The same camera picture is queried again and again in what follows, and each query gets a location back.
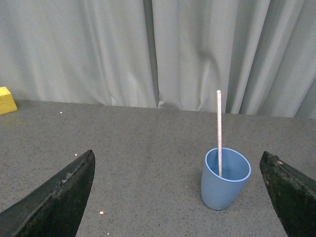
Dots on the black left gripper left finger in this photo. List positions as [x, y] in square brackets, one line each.
[55, 208]

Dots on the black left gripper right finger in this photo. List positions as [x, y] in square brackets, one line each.
[293, 196]

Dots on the blue plastic cup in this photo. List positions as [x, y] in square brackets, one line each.
[218, 192]

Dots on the yellow foam block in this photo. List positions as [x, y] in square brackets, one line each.
[7, 103]

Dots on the grey curtain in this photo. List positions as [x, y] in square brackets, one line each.
[166, 54]

